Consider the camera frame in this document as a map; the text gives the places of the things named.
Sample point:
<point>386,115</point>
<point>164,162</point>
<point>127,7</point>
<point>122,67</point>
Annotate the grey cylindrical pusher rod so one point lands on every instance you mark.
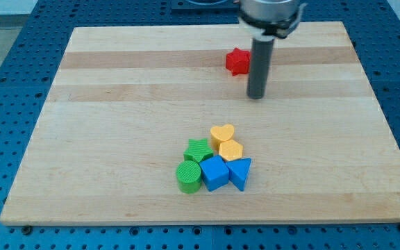
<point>261,54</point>

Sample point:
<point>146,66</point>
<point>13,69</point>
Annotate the red star block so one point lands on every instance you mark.
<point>238,61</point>

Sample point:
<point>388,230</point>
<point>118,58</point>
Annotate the yellow heart block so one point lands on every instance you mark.
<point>221,134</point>

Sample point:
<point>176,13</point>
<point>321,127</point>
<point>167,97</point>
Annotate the yellow hexagon block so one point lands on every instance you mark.
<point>231,150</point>

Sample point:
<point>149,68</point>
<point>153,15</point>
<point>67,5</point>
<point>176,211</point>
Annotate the green star block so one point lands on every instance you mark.
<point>198,150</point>

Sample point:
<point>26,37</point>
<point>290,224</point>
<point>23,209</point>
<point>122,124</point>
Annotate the blue triangle block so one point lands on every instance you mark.
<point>239,172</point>

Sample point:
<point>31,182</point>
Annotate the blue cube block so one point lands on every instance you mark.
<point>215,173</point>

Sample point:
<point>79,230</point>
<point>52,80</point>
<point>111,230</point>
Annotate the green cylinder block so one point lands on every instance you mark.
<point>188,176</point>

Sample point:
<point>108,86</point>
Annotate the wooden board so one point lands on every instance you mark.
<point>126,100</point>

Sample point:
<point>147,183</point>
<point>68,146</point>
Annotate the dark blue robot mount plate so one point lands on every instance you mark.
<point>183,6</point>

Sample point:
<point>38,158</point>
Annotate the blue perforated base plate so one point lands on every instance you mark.
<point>32,62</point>

